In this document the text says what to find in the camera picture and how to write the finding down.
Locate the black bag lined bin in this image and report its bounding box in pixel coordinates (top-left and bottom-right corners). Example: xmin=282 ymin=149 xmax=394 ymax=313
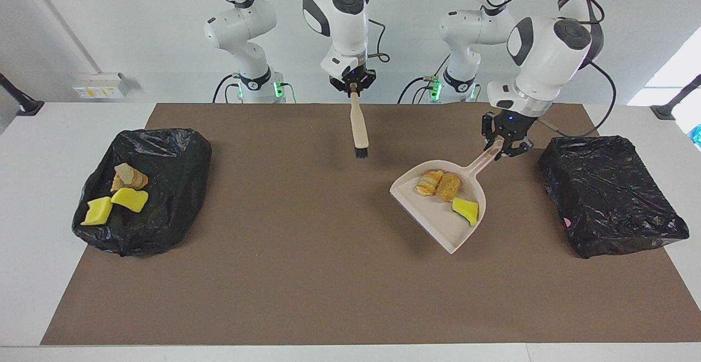
xmin=72 ymin=128 xmax=212 ymax=257
xmin=537 ymin=135 xmax=690 ymax=259

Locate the orange striped bread toy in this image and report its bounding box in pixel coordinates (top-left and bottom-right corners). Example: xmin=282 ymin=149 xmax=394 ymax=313
xmin=111 ymin=169 xmax=149 ymax=193

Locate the black right base cable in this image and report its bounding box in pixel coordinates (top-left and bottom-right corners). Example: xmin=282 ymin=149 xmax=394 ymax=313
xmin=212 ymin=74 xmax=242 ymax=104

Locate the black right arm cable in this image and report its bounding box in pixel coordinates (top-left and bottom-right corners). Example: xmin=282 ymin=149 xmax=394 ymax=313
xmin=366 ymin=18 xmax=391 ymax=64

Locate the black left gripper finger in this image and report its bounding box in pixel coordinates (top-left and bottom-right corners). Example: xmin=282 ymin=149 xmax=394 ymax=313
xmin=501 ymin=135 xmax=533 ymax=159
xmin=481 ymin=113 xmax=497 ymax=152

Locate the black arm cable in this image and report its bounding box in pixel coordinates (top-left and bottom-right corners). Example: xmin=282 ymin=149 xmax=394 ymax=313
xmin=483 ymin=0 xmax=618 ymax=138
xmin=366 ymin=18 xmax=391 ymax=64

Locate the small yellow sponge piece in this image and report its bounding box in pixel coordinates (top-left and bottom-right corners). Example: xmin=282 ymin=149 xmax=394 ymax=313
xmin=452 ymin=197 xmax=480 ymax=226

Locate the beige brush with black bristles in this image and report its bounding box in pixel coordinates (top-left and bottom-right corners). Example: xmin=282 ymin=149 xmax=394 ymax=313
xmin=349 ymin=91 xmax=369 ymax=159

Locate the beige plastic dustpan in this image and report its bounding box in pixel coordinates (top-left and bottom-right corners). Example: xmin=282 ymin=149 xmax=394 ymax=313
xmin=389 ymin=140 xmax=504 ymax=255

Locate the black clamp stand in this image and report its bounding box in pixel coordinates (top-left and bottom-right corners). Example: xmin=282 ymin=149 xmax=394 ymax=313
xmin=0 ymin=73 xmax=44 ymax=117
xmin=651 ymin=74 xmax=701 ymax=120

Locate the white wall socket box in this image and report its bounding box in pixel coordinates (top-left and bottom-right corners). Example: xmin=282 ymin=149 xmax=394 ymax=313
xmin=72 ymin=73 xmax=131 ymax=100

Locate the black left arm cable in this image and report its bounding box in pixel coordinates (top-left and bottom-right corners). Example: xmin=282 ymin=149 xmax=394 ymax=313
xmin=483 ymin=0 xmax=618 ymax=138

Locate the yellow and green sponge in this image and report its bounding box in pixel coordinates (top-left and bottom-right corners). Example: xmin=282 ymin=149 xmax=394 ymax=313
xmin=81 ymin=197 xmax=113 ymax=226

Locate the brown nugget toy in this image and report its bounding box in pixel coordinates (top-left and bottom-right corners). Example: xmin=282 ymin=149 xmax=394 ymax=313
xmin=436 ymin=173 xmax=462 ymax=202

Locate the black left base cable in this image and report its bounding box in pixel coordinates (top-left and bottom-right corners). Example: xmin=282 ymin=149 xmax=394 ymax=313
xmin=397 ymin=53 xmax=451 ymax=104

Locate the brown table mat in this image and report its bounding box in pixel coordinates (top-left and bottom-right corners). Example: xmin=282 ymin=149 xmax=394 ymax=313
xmin=40 ymin=103 xmax=701 ymax=346

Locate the black base cable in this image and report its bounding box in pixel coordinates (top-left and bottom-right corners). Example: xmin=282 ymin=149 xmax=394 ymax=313
xmin=212 ymin=74 xmax=242 ymax=104
xmin=397 ymin=53 xmax=451 ymax=104

